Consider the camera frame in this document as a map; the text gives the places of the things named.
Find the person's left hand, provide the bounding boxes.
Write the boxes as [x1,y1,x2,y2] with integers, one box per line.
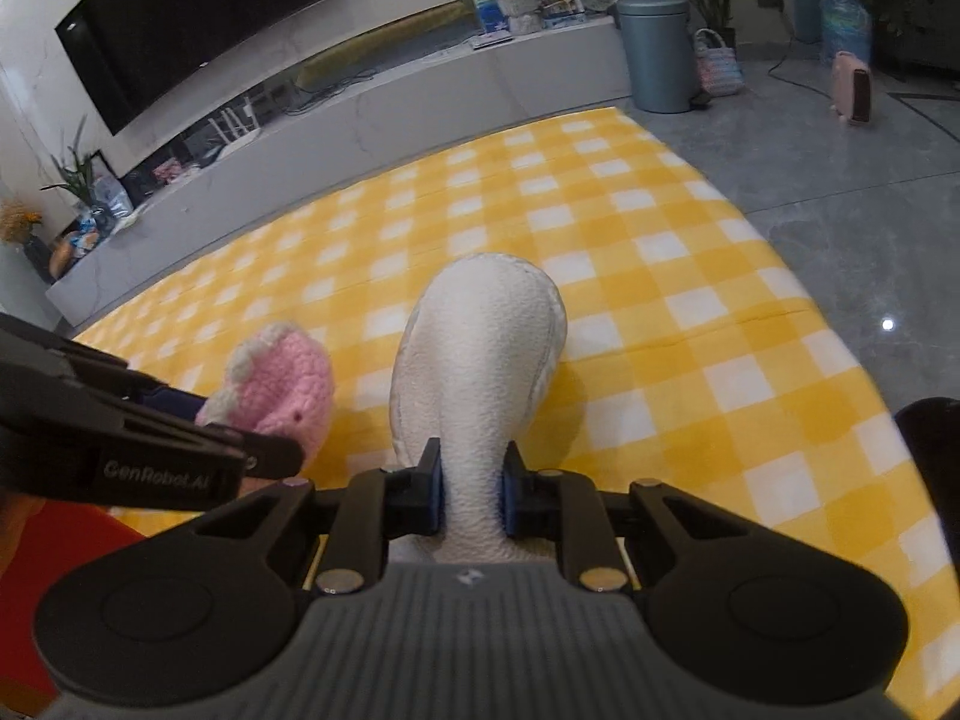
[0,489,44,575]

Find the white wifi router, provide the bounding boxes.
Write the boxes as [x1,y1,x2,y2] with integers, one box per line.
[206,106,260,151]

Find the green plant in vase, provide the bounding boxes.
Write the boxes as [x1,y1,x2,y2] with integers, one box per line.
[43,119,116,239]

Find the pastel woven basket bag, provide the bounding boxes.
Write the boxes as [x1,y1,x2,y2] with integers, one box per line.
[693,28,745,98]

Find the white marble tv console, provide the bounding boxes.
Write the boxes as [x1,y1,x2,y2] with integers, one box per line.
[47,18,630,327]

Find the pink space heater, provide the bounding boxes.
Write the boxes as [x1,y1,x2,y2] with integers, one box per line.
[832,50,872,124]

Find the orange storage box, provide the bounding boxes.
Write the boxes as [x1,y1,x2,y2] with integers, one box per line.
[0,499,148,717]

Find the yellow checkered tablecloth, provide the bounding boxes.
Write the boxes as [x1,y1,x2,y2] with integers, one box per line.
[83,109,958,718]

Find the white plush pad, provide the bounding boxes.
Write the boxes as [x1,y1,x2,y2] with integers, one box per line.
[389,254,568,564]

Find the blue-grey trash bin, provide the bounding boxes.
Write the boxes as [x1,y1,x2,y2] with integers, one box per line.
[617,0,700,114]

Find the black cables on console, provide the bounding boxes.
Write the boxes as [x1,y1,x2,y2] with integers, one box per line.
[283,67,378,119]

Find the black wall television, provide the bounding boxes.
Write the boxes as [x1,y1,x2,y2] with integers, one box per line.
[55,0,322,133]

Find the blue water jug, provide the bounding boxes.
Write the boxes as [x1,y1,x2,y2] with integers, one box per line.
[820,0,872,67]

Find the dried yellow flowers vase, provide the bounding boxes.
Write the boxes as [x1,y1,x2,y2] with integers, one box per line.
[0,199,53,284]

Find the pink crocheted plush toy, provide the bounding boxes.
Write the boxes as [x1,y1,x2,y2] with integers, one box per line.
[194,322,335,468]

